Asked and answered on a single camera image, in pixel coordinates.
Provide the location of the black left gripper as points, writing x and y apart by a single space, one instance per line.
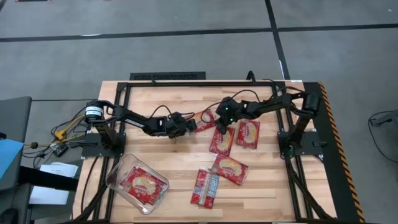
175 126

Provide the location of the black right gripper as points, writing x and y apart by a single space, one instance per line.
227 110

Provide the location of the red popcorn bag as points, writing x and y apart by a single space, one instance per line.
206 121
230 169
222 143
248 135
203 189
143 186

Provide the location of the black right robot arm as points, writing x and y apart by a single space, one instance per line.
270 105

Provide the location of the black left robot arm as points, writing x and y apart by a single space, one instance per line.
130 119

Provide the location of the black vent strip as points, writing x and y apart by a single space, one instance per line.
168 76

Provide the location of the clear plastic container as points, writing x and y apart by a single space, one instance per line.
116 174

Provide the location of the small black box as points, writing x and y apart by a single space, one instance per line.
60 150

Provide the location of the white paper sheet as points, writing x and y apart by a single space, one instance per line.
59 169

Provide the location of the black bar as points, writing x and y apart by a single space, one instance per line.
46 180

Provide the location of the black ball on rod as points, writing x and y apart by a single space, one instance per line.
34 145

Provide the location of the grey chair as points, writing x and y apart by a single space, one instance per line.
15 118

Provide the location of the blue cloth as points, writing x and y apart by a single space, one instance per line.
9 155

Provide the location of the black aluminium table frame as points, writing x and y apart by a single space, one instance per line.
202 84

